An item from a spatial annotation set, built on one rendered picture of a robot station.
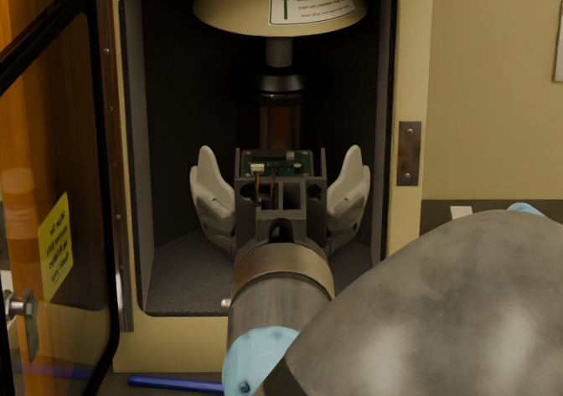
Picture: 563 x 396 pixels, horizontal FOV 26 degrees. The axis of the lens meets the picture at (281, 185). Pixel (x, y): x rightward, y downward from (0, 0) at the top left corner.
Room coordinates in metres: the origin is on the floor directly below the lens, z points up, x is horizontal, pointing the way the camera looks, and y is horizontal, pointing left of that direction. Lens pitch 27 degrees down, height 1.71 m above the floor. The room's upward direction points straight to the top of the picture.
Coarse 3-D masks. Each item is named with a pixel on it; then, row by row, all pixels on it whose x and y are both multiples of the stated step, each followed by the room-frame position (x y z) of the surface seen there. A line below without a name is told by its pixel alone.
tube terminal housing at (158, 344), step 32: (416, 0) 1.08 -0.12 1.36; (416, 32) 1.08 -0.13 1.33; (416, 64) 1.08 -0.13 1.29; (416, 96) 1.08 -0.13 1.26; (128, 192) 1.08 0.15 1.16; (416, 192) 1.08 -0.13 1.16; (128, 224) 1.08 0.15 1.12; (416, 224) 1.08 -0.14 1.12; (160, 320) 1.08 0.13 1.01; (192, 320) 1.08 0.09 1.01; (224, 320) 1.08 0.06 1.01; (128, 352) 1.08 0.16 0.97; (160, 352) 1.08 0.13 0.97; (192, 352) 1.08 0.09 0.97; (224, 352) 1.08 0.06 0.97
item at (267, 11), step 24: (216, 0) 1.13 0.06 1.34; (240, 0) 1.11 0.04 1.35; (264, 0) 1.10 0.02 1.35; (288, 0) 1.10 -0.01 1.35; (312, 0) 1.11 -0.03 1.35; (336, 0) 1.12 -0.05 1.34; (360, 0) 1.15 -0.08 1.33; (216, 24) 1.11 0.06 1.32; (240, 24) 1.10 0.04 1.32; (264, 24) 1.09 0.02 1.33; (288, 24) 1.09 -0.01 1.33; (312, 24) 1.10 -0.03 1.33; (336, 24) 1.11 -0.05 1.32
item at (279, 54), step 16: (272, 48) 1.17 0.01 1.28; (288, 48) 1.17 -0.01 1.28; (256, 64) 1.17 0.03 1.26; (272, 64) 1.17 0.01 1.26; (288, 64) 1.17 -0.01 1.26; (304, 64) 1.17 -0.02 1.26; (240, 80) 1.16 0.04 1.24; (256, 80) 1.14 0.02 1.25; (272, 80) 1.14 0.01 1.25; (288, 80) 1.14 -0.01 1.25; (304, 80) 1.15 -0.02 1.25; (320, 80) 1.16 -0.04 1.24
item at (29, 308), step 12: (24, 288) 0.81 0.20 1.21; (12, 300) 0.80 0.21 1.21; (24, 300) 0.79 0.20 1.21; (36, 300) 0.80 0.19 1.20; (12, 312) 0.80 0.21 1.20; (24, 312) 0.79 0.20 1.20; (36, 312) 0.80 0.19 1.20; (36, 324) 0.81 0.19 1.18; (36, 336) 0.80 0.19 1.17; (36, 348) 0.80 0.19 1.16
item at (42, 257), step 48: (48, 48) 0.93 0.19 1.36; (48, 96) 0.92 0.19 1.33; (0, 144) 0.82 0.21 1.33; (48, 144) 0.91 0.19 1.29; (96, 144) 1.03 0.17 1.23; (0, 192) 0.81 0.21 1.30; (48, 192) 0.90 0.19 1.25; (96, 192) 1.02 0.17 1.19; (0, 240) 0.80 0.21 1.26; (48, 240) 0.89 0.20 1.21; (96, 240) 1.01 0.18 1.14; (48, 288) 0.88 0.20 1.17; (96, 288) 1.00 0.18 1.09; (48, 336) 0.87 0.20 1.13; (96, 336) 0.99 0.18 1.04; (48, 384) 0.86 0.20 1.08
